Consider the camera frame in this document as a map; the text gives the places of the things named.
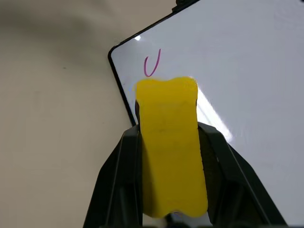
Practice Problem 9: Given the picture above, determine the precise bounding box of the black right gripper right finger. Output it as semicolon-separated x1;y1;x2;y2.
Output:
197;121;288;228

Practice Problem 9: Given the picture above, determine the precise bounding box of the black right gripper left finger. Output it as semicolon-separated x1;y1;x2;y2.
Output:
83;124;143;228

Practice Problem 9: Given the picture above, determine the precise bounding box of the yellow whiteboard eraser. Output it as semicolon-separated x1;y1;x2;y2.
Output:
133;75;209;219

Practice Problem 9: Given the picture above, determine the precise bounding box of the black-framed whiteboard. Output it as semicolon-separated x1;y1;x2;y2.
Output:
107;0;304;228

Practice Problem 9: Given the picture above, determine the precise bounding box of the black whiteboard clip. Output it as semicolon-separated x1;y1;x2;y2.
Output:
172;0;200;12

